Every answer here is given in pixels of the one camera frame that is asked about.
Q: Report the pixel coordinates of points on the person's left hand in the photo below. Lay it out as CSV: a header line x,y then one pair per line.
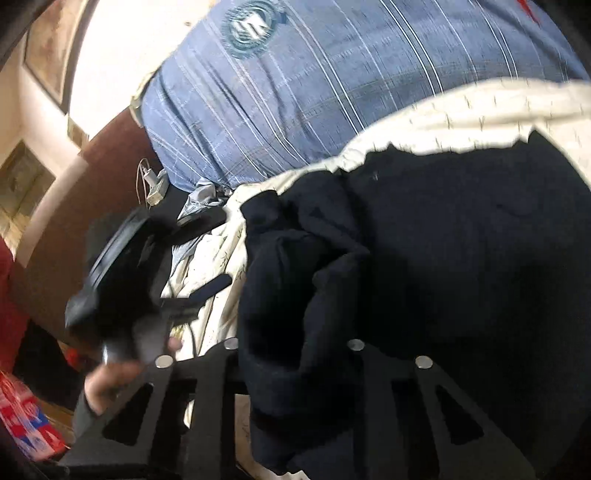
x,y
115,378

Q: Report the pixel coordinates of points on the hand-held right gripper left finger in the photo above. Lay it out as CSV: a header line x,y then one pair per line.
x,y
212,383

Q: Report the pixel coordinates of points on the framed wall picture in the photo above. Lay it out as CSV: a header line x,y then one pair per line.
x,y
51,55
23,180

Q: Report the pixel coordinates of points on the red white blue packet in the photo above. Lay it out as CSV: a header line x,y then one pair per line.
x,y
23,415

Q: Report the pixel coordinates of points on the white power adapter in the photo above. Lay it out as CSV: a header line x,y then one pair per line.
x,y
157,191

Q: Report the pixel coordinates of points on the blue plaid shirt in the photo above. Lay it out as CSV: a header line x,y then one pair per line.
x,y
323,92

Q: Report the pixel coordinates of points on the white patterned cloth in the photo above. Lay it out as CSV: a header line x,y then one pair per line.
x,y
461,115

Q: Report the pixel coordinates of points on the brown headboard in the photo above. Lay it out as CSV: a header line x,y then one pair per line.
x,y
111,184

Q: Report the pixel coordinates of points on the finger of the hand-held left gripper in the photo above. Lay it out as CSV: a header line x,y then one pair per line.
x,y
203,224
210,288

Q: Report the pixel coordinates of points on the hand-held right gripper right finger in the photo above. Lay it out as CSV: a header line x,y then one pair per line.
x,y
376,406

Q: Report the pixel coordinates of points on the beige cloth piece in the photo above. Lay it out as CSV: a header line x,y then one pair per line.
x,y
138,104

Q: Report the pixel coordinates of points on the dark navy garment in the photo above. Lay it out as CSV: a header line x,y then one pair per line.
x,y
461,254

